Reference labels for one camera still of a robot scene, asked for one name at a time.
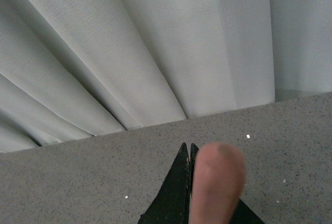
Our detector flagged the white pleated curtain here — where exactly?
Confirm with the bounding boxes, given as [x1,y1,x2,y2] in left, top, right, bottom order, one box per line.
[1,0,331,152]

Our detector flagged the pink human fingertip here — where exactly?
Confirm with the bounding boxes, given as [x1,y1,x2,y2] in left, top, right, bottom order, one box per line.
[189,142,246,223]

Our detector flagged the right gripper black wrist-camera finger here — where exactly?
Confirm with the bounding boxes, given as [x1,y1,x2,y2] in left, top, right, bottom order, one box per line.
[138,143,191,224]

